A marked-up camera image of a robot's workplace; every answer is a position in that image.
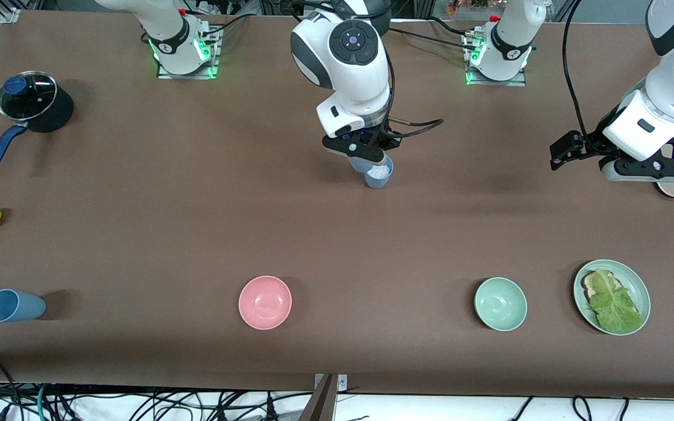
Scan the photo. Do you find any black base cable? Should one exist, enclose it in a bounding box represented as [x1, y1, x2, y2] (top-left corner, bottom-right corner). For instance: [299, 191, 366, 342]
[197, 13, 251, 37]
[428, 16, 473, 37]
[390, 26, 470, 50]

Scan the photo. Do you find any toasted bread slice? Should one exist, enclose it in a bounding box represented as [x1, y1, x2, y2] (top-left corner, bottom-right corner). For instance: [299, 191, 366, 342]
[582, 270, 639, 314]

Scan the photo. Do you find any pink bowl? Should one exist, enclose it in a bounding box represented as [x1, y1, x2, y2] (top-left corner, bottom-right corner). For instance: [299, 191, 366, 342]
[238, 275, 293, 330]

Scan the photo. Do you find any dark metal post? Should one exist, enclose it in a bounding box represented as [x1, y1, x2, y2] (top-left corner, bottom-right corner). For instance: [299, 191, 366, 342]
[297, 375, 338, 421]

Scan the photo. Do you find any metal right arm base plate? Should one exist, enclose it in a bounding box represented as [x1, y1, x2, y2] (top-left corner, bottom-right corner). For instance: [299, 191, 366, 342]
[156, 23, 222, 80]

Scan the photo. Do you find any green lettuce leaf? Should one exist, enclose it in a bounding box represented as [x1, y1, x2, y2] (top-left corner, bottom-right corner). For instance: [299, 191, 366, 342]
[589, 269, 645, 334]

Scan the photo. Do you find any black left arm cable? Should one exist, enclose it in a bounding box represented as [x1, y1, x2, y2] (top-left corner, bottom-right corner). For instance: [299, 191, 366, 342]
[560, 0, 602, 151]

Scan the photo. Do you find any black pot blue handle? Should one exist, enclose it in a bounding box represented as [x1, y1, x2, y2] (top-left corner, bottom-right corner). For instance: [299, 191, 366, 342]
[0, 88, 74, 174]

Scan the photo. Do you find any glass lid blue knob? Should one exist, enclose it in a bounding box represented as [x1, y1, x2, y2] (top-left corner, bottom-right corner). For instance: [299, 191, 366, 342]
[0, 71, 58, 121]

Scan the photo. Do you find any pale green plate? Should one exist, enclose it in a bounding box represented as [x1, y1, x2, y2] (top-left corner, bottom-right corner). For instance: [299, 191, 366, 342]
[573, 259, 651, 336]

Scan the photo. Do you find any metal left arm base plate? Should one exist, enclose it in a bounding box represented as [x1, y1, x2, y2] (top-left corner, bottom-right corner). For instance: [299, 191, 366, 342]
[463, 29, 528, 87]

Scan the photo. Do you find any pale green bowl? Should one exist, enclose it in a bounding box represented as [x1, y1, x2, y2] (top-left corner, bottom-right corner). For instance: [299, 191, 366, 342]
[474, 277, 528, 332]

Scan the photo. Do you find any silver table bracket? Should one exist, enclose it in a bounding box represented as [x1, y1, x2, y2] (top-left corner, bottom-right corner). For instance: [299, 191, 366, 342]
[314, 374, 349, 392]

